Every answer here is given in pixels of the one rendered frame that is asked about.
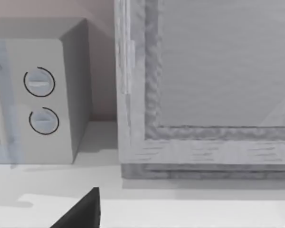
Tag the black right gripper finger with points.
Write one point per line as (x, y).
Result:
(85, 211)

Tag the pale microwave knob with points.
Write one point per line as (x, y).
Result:
(44, 120)
(39, 82)

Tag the grey wooden cabinet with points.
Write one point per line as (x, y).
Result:
(133, 95)

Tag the pale microwave oven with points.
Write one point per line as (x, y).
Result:
(47, 52)

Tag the grey cabinet door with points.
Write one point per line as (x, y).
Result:
(216, 71)

